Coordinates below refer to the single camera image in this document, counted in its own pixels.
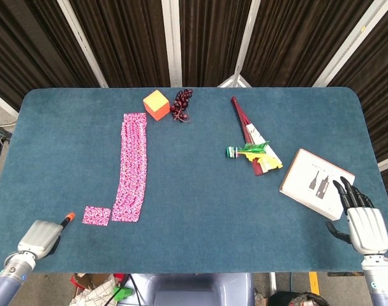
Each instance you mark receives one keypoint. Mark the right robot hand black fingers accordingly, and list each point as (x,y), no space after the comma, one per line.
(368,231)

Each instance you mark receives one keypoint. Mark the folded red paper fan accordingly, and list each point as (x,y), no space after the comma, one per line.
(249,127)

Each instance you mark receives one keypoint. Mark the dark red grape bunch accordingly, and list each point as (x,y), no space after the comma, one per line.
(180,102)

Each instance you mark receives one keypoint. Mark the left robot hand orange fingertip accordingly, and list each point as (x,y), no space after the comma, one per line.
(41,237)

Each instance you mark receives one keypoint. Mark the cardboard box with checked paper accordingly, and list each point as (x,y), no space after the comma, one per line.
(92,290)

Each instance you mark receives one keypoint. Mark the small pink knitted square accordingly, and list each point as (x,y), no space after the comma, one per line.
(96,215)

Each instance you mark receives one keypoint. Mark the white frame post with foot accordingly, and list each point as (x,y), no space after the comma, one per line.
(245,41)

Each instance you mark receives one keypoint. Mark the black bag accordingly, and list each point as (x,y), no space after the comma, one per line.
(296,299)

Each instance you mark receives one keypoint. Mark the white table leg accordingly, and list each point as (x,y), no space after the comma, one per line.
(272,282)

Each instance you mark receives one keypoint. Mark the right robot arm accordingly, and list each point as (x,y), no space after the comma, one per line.
(380,280)

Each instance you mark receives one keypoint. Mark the orange yellow cube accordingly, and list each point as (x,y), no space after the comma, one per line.
(156,105)

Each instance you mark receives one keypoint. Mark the green yellow feather shuttlecock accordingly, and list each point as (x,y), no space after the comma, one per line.
(253,148)

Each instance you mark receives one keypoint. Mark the pink knitted cloth strip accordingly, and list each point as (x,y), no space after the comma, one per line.
(131,165)

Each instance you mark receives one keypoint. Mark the green plastic object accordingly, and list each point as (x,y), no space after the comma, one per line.
(122,293)

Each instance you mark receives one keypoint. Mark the white book with black print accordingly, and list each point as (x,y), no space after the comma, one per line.
(305,178)

